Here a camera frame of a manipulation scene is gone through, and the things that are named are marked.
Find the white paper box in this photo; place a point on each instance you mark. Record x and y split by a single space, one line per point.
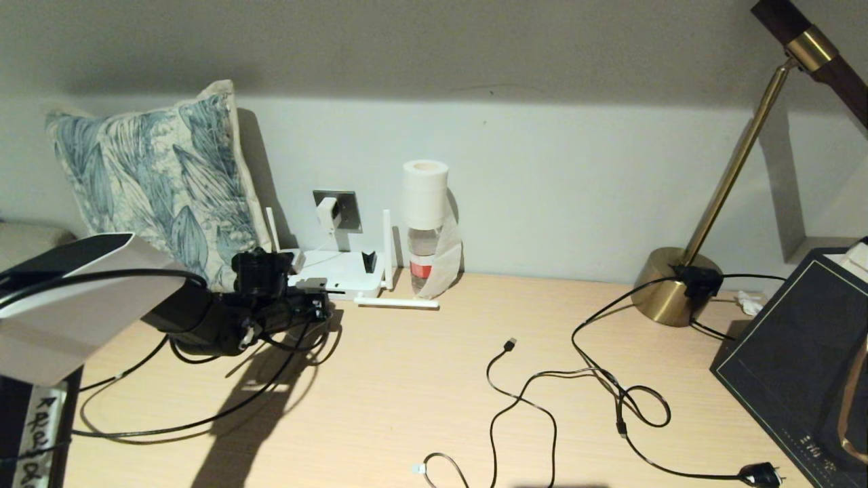
856 259

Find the grey metal wall socket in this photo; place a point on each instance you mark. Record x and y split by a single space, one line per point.
349 209

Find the white power adapter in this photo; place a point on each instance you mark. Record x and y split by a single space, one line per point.
327 212

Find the white router with antennas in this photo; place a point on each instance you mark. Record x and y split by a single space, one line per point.
342 271

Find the blue leaf print pillow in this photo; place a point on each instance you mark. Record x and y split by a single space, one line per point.
163 183

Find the brass desk lamp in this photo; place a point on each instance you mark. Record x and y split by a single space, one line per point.
654 298

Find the clear bottle red label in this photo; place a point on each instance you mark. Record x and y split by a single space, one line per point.
422 259

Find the white toilet paper roll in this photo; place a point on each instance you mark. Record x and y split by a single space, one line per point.
425 192

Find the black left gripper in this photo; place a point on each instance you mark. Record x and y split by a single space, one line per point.
288 312

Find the small black clip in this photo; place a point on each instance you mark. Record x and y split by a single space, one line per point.
369 261

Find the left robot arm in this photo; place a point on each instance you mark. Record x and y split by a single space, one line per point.
68 312

